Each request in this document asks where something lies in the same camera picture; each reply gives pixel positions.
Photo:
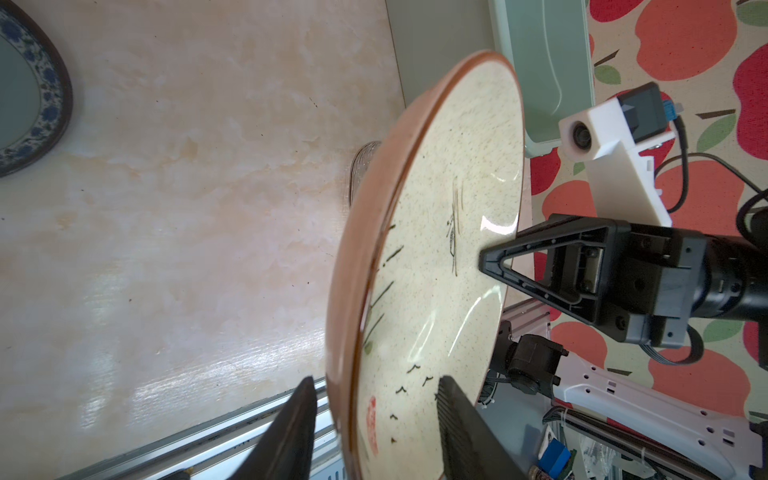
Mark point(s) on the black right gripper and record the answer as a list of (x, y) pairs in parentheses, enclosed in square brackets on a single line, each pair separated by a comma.
[(638, 284)]

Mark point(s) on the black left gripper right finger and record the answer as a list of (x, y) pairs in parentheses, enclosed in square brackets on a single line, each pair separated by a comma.
[(470, 450)]

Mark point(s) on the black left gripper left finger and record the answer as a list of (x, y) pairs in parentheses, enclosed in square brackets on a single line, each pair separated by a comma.
[(286, 448)]

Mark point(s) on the cream plate brown rim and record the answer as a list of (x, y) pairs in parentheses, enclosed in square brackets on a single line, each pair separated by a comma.
[(408, 303)]

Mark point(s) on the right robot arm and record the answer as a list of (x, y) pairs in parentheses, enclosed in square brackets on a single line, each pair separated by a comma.
[(722, 446)]

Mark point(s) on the mint green plastic bin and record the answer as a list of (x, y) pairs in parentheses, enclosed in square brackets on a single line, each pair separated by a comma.
[(546, 41)]

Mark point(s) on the clear glass round plate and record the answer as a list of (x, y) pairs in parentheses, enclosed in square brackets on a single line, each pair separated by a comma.
[(360, 166)]

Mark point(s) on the blue floral patterned plate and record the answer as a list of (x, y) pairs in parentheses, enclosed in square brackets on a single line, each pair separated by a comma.
[(36, 91)]

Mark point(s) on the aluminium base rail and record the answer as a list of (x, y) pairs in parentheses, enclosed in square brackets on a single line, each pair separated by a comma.
[(216, 448)]

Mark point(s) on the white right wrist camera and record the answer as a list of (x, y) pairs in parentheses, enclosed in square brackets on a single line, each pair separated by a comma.
[(608, 140)]

